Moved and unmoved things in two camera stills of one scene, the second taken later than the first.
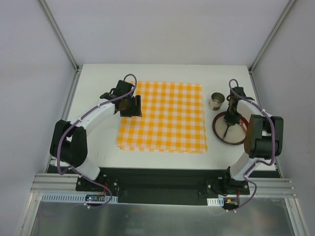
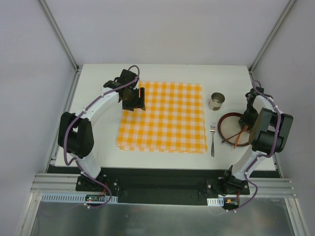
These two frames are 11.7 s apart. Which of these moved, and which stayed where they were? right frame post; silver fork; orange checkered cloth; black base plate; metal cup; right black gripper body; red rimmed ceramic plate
Moved: red rimmed ceramic plate; right black gripper body; silver fork
Stayed: right frame post; orange checkered cloth; black base plate; metal cup
